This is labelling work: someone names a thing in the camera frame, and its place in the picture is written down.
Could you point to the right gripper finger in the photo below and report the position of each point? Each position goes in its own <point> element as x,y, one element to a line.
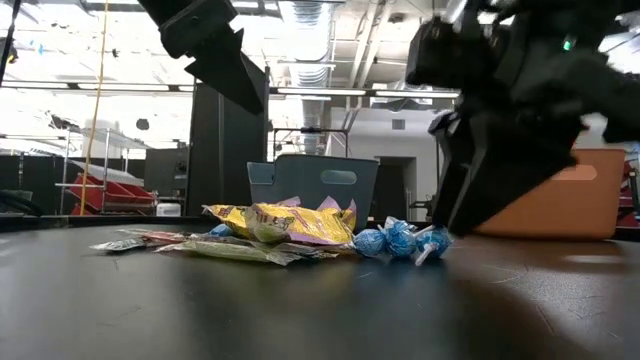
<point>452,170</point>
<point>510,170</point>

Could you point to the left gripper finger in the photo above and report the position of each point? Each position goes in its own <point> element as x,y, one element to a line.
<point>230,75</point>

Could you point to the blue lollipop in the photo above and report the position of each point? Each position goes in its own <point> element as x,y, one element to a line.
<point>370,243</point>
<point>432,243</point>
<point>400,237</point>
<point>221,230</point>

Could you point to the blue-grey plastic bin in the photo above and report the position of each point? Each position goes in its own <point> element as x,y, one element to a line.
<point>300,180</point>

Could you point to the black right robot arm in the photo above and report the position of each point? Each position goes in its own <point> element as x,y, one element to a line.
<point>615,90</point>

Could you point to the long ceiling light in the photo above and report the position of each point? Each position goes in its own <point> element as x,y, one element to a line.
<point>320,92</point>
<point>417,94</point>

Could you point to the black partition panel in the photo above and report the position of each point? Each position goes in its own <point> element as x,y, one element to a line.
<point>225,150</point>

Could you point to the orange plastic bin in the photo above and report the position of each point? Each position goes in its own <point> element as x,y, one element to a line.
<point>590,210</point>

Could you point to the black round ceiling fixture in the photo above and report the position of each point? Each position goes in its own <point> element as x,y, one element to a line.
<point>142,124</point>

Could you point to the black cabinet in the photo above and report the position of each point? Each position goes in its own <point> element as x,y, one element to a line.
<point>165,170</point>

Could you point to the red tool chest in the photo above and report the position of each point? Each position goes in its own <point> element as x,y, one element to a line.
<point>627,195</point>

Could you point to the metal shelf rack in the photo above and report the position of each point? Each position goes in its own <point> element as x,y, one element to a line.
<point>106,150</point>

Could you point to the white floor box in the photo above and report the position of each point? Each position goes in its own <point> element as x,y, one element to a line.
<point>168,209</point>

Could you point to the red storage bins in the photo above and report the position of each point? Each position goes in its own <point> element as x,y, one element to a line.
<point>115,195</point>

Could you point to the silver air duct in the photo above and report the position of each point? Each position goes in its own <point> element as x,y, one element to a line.
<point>310,50</point>

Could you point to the black metal frame stand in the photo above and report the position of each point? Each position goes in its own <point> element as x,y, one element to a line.
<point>310,131</point>

